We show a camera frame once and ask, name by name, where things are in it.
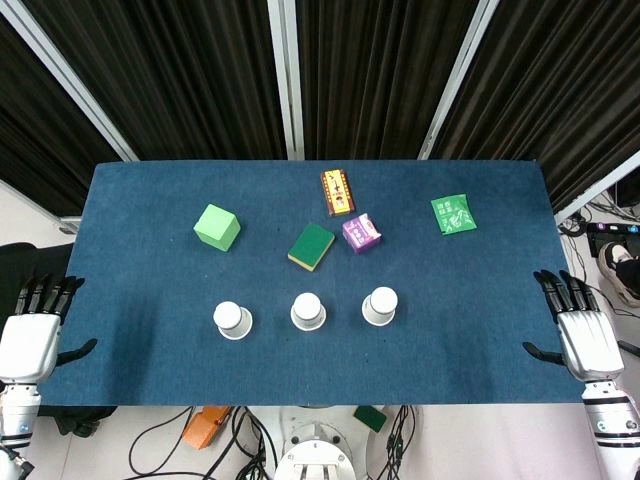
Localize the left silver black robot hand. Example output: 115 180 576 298
0 273 99 385

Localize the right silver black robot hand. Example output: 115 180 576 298
521 268 627 385

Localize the white paper cup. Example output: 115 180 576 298
361 286 400 327
212 300 254 342
290 292 328 333

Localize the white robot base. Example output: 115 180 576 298
273 405 372 480

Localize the white and black sneaker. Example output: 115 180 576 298
597 241 640 308

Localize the black power strip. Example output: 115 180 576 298
586 222 640 252

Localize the blue table cloth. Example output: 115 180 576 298
38 159 586 407

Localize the green sachet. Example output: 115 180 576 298
430 191 478 235

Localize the orange plastic device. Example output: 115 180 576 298
181 405 233 451

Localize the black pleated curtain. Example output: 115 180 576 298
432 0 640 214
294 0 482 162
19 0 291 162
0 19 124 217

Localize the light green foam cube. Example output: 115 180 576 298
193 203 242 252

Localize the purple tissue packet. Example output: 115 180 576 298
341 212 385 256

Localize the red and yellow carton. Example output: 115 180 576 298
320 169 358 218

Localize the green and yellow sponge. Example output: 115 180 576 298
287 222 337 273

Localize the white frame post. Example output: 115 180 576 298
417 0 502 161
0 8 140 162
266 0 306 162
553 148 640 225

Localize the black cable bundle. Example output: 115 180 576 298
124 405 276 480
373 405 427 480

